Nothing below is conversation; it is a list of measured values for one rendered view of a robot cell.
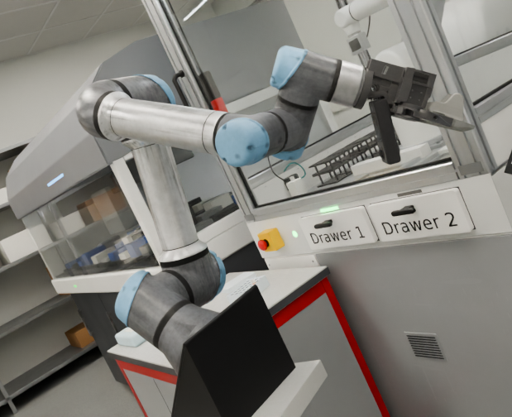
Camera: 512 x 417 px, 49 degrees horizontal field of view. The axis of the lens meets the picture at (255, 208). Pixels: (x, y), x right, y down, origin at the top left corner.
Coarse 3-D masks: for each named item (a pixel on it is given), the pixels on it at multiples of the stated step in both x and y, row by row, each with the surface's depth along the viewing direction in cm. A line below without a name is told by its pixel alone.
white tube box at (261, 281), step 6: (258, 276) 188; (264, 276) 186; (246, 282) 189; (258, 282) 183; (264, 282) 185; (240, 288) 186; (246, 288) 182; (264, 288) 184; (234, 294) 182; (240, 294) 178; (228, 300) 182; (234, 300) 181
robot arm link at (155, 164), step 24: (144, 96) 117; (168, 96) 122; (144, 144) 120; (144, 168) 121; (168, 168) 122; (168, 192) 122; (168, 216) 123; (168, 240) 124; (192, 240) 125; (168, 264) 124; (192, 264) 123; (216, 264) 129; (192, 288) 121; (216, 288) 128
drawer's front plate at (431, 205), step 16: (432, 192) 137; (448, 192) 132; (368, 208) 154; (384, 208) 150; (400, 208) 145; (416, 208) 141; (432, 208) 138; (448, 208) 134; (464, 208) 132; (384, 224) 152; (432, 224) 140; (448, 224) 136; (464, 224) 132; (384, 240) 155
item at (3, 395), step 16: (16, 144) 474; (0, 160) 503; (0, 208) 462; (0, 272) 454; (48, 304) 486; (16, 320) 482; (0, 336) 448; (64, 352) 503; (80, 352) 480; (32, 368) 499; (48, 368) 474; (0, 384) 443; (16, 384) 472; (32, 384) 456; (0, 400) 444
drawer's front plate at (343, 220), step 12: (312, 216) 175; (324, 216) 170; (336, 216) 166; (348, 216) 162; (360, 216) 158; (312, 228) 177; (324, 228) 172; (336, 228) 168; (348, 228) 164; (360, 228) 160; (372, 228) 158; (312, 240) 179; (324, 240) 175; (336, 240) 170; (348, 240) 166; (360, 240) 162; (372, 240) 158
